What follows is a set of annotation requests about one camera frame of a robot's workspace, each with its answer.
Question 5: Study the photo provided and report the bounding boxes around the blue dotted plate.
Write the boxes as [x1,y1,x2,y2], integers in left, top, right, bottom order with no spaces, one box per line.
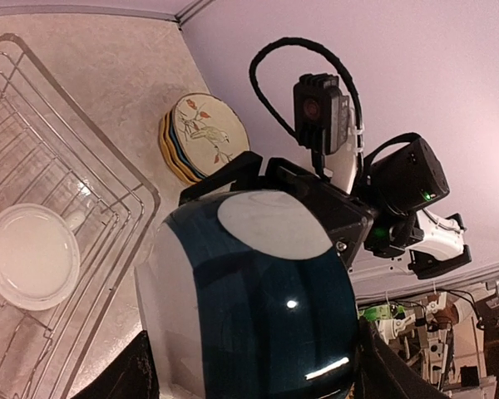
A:
[167,110,205,180]

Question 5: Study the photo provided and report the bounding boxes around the beige patterned plate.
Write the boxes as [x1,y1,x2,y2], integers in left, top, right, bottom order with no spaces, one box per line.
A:
[172,93,250,177]

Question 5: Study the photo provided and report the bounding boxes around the blue white bowl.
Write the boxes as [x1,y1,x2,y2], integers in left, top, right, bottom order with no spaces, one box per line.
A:
[135,191,358,398]

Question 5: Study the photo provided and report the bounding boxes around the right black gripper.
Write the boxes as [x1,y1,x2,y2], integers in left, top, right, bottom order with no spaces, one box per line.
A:
[178,151,375,268]

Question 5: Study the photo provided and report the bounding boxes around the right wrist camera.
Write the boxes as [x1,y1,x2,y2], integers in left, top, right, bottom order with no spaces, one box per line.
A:
[294,73,352,155]

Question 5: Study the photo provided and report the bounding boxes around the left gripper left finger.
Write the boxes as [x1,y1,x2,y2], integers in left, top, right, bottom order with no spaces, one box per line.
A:
[73,330,158,399]

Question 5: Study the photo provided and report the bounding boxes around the metal wire dish rack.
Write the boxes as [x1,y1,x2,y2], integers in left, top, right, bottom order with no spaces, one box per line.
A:
[0,32,162,399]

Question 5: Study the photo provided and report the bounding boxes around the yellow dotted plate front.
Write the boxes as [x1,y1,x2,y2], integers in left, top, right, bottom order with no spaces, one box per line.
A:
[158,113,197,185]

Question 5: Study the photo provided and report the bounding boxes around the yellow dotted plate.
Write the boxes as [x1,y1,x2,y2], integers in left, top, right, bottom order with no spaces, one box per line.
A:
[158,113,197,185]
[158,111,200,185]

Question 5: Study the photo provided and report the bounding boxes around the white ribbed mug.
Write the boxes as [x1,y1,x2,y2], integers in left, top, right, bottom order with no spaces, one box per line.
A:
[0,203,86,312]

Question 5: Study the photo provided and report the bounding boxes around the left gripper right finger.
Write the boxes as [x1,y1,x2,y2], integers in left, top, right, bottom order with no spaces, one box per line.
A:
[355,318,447,399]

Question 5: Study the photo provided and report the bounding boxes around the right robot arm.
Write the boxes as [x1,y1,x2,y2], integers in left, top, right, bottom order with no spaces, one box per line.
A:
[179,133,472,279]

